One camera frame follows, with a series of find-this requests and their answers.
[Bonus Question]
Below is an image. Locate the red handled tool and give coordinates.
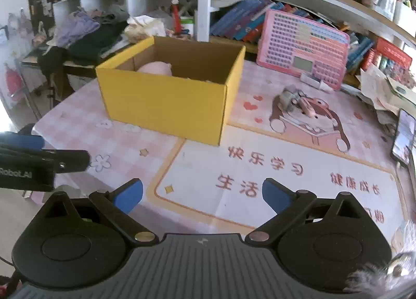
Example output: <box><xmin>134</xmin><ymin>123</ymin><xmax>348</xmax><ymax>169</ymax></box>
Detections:
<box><xmin>171</xmin><ymin>0</ymin><xmax>183</xmax><ymax>35</ymax></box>

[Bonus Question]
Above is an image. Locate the pile of papers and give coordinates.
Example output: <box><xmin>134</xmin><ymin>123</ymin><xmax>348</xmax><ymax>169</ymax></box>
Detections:
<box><xmin>355</xmin><ymin>65</ymin><xmax>416</xmax><ymax>125</ymax></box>

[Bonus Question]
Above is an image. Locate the small grey toy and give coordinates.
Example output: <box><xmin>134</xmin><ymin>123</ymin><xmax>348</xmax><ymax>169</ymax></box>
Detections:
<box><xmin>276</xmin><ymin>88</ymin><xmax>305</xmax><ymax>112</ymax></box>

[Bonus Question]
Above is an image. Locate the grey furry object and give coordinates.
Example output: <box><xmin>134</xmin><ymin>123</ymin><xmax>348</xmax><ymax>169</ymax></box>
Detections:
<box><xmin>344</xmin><ymin>221</ymin><xmax>416</xmax><ymax>299</ymax></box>

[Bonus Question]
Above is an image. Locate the pink plush toy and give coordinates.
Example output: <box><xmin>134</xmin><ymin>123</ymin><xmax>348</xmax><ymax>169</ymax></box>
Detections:
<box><xmin>135</xmin><ymin>61</ymin><xmax>173</xmax><ymax>77</ymax></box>

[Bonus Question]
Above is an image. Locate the pile of clothes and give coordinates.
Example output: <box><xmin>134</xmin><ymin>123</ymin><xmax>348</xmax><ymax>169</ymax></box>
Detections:
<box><xmin>37</xmin><ymin>9</ymin><xmax>131</xmax><ymax>76</ymax></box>

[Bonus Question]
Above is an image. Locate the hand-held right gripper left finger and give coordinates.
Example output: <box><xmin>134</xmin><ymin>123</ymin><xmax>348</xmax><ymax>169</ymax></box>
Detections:
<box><xmin>37</xmin><ymin>179</ymin><xmax>160</xmax><ymax>247</ymax></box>

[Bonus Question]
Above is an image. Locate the black smartphone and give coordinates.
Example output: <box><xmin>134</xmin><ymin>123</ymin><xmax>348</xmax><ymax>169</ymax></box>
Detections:
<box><xmin>391</xmin><ymin>109</ymin><xmax>416</xmax><ymax>167</ymax></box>

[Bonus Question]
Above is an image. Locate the yellow cardboard box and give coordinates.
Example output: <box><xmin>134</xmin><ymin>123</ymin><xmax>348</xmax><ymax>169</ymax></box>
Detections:
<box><xmin>95</xmin><ymin>36</ymin><xmax>247</xmax><ymax>147</ymax></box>

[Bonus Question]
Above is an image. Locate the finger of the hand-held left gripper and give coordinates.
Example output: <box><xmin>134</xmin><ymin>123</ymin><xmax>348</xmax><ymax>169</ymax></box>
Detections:
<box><xmin>0</xmin><ymin>135</ymin><xmax>45</xmax><ymax>150</ymax></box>
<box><xmin>0</xmin><ymin>148</ymin><xmax>91</xmax><ymax>175</ymax></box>

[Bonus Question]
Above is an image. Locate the white tube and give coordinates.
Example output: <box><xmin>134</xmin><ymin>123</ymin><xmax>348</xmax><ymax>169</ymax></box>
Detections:
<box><xmin>299</xmin><ymin>73</ymin><xmax>334</xmax><ymax>92</ymax></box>

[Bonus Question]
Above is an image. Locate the red box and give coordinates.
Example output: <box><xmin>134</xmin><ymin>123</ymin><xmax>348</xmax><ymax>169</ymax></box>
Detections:
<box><xmin>362</xmin><ymin>37</ymin><xmax>414</xmax><ymax>82</ymax></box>

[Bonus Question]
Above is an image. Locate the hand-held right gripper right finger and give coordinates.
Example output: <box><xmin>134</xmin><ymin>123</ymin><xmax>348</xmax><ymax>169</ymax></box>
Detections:
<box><xmin>244</xmin><ymin>178</ymin><xmax>374</xmax><ymax>247</ymax></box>

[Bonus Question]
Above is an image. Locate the row of blue books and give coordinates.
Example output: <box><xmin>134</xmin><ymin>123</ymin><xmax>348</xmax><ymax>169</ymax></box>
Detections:
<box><xmin>209</xmin><ymin>0</ymin><xmax>287</xmax><ymax>43</ymax></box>

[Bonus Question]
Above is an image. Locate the white storage box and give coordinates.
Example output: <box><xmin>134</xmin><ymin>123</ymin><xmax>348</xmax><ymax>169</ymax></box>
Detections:
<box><xmin>392</xmin><ymin>0</ymin><xmax>416</xmax><ymax>31</ymax></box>

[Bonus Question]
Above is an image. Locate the pink learning tablet toy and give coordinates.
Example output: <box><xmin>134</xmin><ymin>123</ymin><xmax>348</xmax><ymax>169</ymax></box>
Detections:
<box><xmin>256</xmin><ymin>9</ymin><xmax>351</xmax><ymax>90</ymax></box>

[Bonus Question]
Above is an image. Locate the green white can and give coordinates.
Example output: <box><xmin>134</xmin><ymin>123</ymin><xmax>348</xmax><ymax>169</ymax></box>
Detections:
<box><xmin>180</xmin><ymin>16</ymin><xmax>196</xmax><ymax>37</ymax></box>

